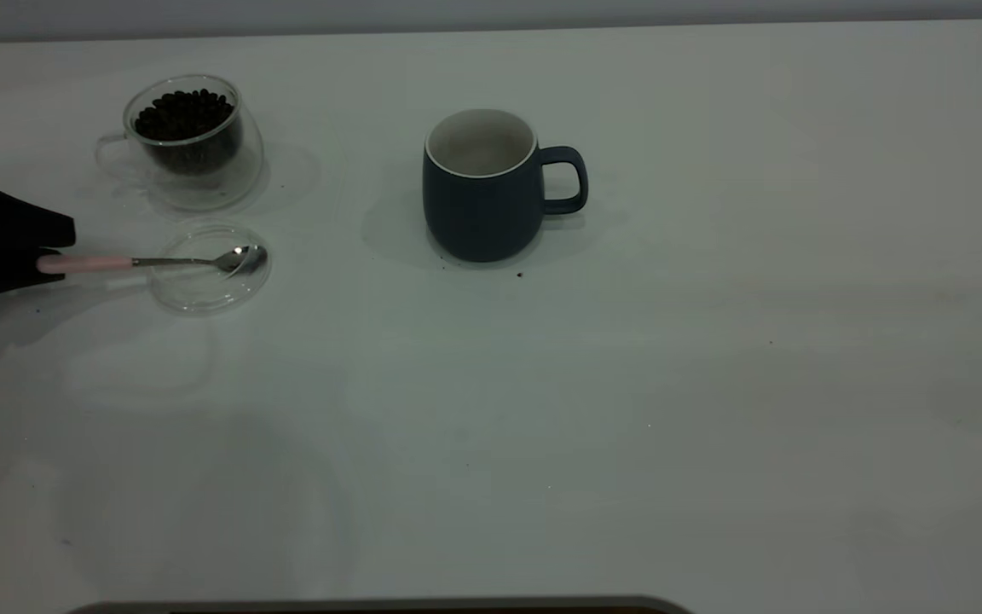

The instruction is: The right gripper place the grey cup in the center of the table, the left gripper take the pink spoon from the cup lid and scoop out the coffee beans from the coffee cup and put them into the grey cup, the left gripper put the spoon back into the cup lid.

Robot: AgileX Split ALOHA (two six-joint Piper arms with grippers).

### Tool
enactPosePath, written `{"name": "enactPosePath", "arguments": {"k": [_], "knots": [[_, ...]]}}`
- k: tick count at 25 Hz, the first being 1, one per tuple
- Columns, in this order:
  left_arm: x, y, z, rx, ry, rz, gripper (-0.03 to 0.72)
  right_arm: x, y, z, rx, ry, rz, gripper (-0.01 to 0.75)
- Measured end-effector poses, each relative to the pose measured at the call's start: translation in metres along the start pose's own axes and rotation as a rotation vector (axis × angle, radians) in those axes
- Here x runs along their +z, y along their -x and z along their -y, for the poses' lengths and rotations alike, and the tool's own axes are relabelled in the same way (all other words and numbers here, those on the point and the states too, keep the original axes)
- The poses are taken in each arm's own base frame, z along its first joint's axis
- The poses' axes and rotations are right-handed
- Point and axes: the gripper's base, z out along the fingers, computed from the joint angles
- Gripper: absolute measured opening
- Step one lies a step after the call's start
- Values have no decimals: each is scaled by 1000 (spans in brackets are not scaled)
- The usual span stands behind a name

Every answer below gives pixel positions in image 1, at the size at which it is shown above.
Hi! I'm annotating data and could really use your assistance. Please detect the pink-handled metal spoon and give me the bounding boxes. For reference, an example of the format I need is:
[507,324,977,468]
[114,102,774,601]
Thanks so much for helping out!
[38,245,269,277]

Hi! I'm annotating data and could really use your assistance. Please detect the dark grey ceramic mug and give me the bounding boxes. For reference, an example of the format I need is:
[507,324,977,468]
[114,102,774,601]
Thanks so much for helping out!
[421,107,589,264]

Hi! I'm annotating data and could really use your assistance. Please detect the clear round glass lid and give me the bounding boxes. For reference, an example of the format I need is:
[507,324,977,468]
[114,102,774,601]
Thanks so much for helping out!
[148,222,272,316]

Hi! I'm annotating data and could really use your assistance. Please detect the dark coffee beans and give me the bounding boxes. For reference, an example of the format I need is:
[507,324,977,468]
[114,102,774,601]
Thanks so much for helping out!
[135,89,243,176]

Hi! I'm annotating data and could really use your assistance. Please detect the clear double-wall glass cup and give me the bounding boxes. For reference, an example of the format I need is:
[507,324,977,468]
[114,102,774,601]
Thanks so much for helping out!
[95,73,266,212]

